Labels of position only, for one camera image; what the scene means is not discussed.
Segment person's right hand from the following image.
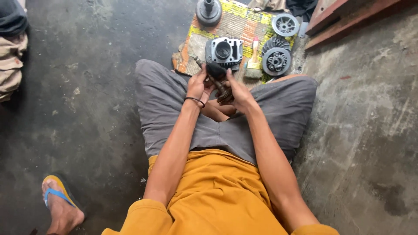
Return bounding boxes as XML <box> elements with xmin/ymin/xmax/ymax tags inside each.
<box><xmin>216</xmin><ymin>68</ymin><xmax>259</xmax><ymax>114</ymax></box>

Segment person's left hand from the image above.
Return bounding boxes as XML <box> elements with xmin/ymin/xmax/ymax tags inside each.
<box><xmin>186</xmin><ymin>64</ymin><xmax>216</xmax><ymax>106</ymax></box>

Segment rusty geared metal shaft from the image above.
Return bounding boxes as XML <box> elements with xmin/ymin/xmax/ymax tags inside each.
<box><xmin>194</xmin><ymin>56</ymin><xmax>234</xmax><ymax>104</ymax></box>

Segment dark greasy rag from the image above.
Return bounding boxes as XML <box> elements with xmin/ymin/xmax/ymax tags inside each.
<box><xmin>206</xmin><ymin>61</ymin><xmax>228</xmax><ymax>80</ymax></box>

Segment black wristband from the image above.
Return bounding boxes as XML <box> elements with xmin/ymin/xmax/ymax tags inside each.
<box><xmin>184</xmin><ymin>97</ymin><xmax>206</xmax><ymax>108</ymax></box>

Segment dirty paint brush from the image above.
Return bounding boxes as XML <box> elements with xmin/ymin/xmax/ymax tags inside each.
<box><xmin>244</xmin><ymin>36</ymin><xmax>264</xmax><ymax>79</ymax></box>

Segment person's grey shorts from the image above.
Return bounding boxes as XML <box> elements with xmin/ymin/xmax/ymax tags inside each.
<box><xmin>134</xmin><ymin>59</ymin><xmax>319</xmax><ymax>166</ymax></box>

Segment grey engine cylinder block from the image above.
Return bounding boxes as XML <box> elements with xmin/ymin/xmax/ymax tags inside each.
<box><xmin>205</xmin><ymin>37</ymin><xmax>244</xmax><ymax>71</ymax></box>

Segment grey round clutch disc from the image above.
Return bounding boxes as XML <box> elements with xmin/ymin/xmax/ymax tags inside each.
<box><xmin>261</xmin><ymin>47</ymin><xmax>292</xmax><ymax>77</ymax></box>

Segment finned metal pulley half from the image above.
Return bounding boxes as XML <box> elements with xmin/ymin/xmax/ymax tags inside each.
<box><xmin>261</xmin><ymin>36</ymin><xmax>291</xmax><ymax>57</ymax></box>

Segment printed cardboard mat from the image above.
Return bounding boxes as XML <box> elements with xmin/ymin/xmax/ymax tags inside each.
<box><xmin>172</xmin><ymin>0</ymin><xmax>306</xmax><ymax>86</ymax></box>

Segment dark round hub with shaft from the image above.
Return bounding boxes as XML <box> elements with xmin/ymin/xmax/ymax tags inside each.
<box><xmin>196</xmin><ymin>0</ymin><xmax>223</xmax><ymax>27</ymax></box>

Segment silver spoked pulley wheel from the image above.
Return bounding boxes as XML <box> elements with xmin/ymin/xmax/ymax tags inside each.
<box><xmin>272</xmin><ymin>13</ymin><xmax>300</xmax><ymax>37</ymax></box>

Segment beige crumpled cloth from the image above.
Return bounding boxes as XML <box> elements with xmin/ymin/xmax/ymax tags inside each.
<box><xmin>257</xmin><ymin>0</ymin><xmax>287</xmax><ymax>11</ymax></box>

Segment person's mustard yellow shirt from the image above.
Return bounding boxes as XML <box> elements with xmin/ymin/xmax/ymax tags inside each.
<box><xmin>101</xmin><ymin>149</ymin><xmax>340</xmax><ymax>235</ymax></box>

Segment black crumpled cloth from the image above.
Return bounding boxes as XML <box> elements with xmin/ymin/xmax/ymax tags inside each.
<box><xmin>286</xmin><ymin>0</ymin><xmax>319</xmax><ymax>23</ymax></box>

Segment red rusty metal beam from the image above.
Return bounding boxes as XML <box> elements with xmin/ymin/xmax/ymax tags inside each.
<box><xmin>305</xmin><ymin>0</ymin><xmax>418</xmax><ymax>50</ymax></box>

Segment blue yellow flip-flop sandal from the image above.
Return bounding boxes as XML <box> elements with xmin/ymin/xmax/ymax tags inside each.
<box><xmin>41</xmin><ymin>175</ymin><xmax>86</xmax><ymax>222</ymax></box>

